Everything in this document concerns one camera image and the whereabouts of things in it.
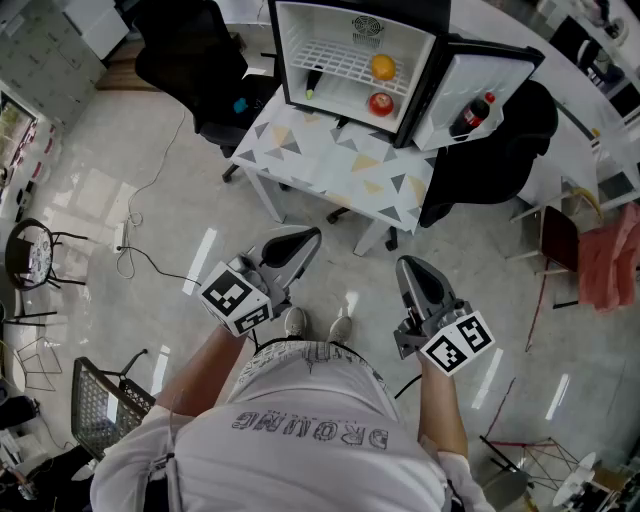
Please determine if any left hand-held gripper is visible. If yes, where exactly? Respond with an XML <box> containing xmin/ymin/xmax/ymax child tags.
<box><xmin>198</xmin><ymin>225</ymin><xmax>322</xmax><ymax>337</ymax></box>

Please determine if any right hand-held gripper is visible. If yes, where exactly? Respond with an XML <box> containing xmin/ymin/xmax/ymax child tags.
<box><xmin>393</xmin><ymin>255</ymin><xmax>496</xmax><ymax>377</ymax></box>

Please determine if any red apple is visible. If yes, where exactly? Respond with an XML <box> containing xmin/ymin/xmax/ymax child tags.
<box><xmin>368</xmin><ymin>92</ymin><xmax>395</xmax><ymax>118</ymax></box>

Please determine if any orange fruit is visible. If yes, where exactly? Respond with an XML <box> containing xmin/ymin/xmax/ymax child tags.
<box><xmin>370</xmin><ymin>53</ymin><xmax>397</xmax><ymax>82</ymax></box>

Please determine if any black mini fridge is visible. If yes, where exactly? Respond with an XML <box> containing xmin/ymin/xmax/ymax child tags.
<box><xmin>267</xmin><ymin>0</ymin><xmax>546</xmax><ymax>154</ymax></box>

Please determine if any person's left forearm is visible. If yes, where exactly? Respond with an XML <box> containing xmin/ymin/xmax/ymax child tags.
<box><xmin>154</xmin><ymin>324</ymin><xmax>251</xmax><ymax>419</ymax></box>

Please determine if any person's right forearm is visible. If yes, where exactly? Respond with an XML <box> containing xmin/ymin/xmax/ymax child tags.
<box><xmin>417</xmin><ymin>362</ymin><xmax>469</xmax><ymax>459</ymax></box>

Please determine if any person's left grey shoe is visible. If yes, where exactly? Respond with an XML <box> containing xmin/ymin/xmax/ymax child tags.
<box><xmin>283</xmin><ymin>306</ymin><xmax>307</xmax><ymax>340</ymax></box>

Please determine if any person's grey shoe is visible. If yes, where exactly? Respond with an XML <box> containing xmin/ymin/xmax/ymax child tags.
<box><xmin>327</xmin><ymin>315</ymin><xmax>354</xmax><ymax>345</ymax></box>
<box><xmin>283</xmin><ymin>306</ymin><xmax>307</xmax><ymax>340</ymax></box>

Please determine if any person's right grey shoe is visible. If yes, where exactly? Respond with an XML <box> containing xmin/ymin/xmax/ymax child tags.
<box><xmin>327</xmin><ymin>315</ymin><xmax>354</xmax><ymax>345</ymax></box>

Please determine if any white triangle-patterned table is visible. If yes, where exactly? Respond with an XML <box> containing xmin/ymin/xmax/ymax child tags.
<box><xmin>229</xmin><ymin>92</ymin><xmax>439</xmax><ymax>256</ymax></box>

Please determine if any black padded office chair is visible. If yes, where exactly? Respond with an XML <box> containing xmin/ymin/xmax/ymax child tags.
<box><xmin>327</xmin><ymin>79</ymin><xmax>560</xmax><ymax>251</ymax></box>

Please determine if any dark red wooden-leg chair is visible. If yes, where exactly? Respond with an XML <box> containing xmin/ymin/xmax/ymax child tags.
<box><xmin>507</xmin><ymin>204</ymin><xmax>581</xmax><ymax>309</ymax></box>

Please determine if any dark soda bottle red cap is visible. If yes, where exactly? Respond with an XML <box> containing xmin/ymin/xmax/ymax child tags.
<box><xmin>448</xmin><ymin>91</ymin><xmax>497</xmax><ymax>141</ymax></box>

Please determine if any pink cloth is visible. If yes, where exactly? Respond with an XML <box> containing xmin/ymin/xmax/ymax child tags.
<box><xmin>577</xmin><ymin>202</ymin><xmax>640</xmax><ymax>314</ymax></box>

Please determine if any person's white printed shirt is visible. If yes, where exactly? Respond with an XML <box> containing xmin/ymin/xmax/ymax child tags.
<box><xmin>89</xmin><ymin>339</ymin><xmax>496</xmax><ymax>512</ymax></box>

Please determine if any black mesh office chair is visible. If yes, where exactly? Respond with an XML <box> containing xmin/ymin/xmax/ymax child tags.
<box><xmin>133</xmin><ymin>0</ymin><xmax>281</xmax><ymax>184</ymax></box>

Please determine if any black perforated metal chair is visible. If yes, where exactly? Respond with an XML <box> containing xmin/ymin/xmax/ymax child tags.
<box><xmin>71</xmin><ymin>348</ymin><xmax>157</xmax><ymax>461</ymax></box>

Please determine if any black round metal chair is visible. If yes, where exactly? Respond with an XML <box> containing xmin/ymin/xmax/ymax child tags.
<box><xmin>4</xmin><ymin>218</ymin><xmax>89</xmax><ymax>321</ymax></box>

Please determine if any white curved desk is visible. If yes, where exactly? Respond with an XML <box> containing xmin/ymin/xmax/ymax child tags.
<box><xmin>447</xmin><ymin>0</ymin><xmax>640</xmax><ymax>211</ymax></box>

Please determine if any grey patterned cabinet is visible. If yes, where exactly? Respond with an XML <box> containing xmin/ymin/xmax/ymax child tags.
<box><xmin>0</xmin><ymin>0</ymin><xmax>109</xmax><ymax>134</ymax></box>

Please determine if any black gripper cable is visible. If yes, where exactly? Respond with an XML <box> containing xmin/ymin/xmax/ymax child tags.
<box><xmin>394</xmin><ymin>373</ymin><xmax>424</xmax><ymax>400</ymax></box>

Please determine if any thin red cable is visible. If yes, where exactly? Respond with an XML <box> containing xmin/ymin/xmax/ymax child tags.
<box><xmin>524</xmin><ymin>272</ymin><xmax>549</xmax><ymax>354</ymax></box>

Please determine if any black floor cable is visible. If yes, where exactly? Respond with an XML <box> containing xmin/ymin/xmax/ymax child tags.
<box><xmin>117</xmin><ymin>244</ymin><xmax>201</xmax><ymax>289</ymax></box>

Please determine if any white floor cable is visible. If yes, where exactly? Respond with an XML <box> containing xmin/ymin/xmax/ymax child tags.
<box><xmin>115</xmin><ymin>107</ymin><xmax>187</xmax><ymax>279</ymax></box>

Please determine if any white wire fridge shelf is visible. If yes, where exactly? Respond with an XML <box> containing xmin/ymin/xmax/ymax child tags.
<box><xmin>292</xmin><ymin>38</ymin><xmax>414</xmax><ymax>99</ymax></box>

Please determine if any wire base stool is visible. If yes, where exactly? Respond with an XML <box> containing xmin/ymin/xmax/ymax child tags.
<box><xmin>479</xmin><ymin>434</ymin><xmax>581</xmax><ymax>496</ymax></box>

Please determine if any black wire frame stool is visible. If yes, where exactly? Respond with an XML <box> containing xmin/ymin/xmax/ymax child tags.
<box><xmin>14</xmin><ymin>335</ymin><xmax>64</xmax><ymax>392</ymax></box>

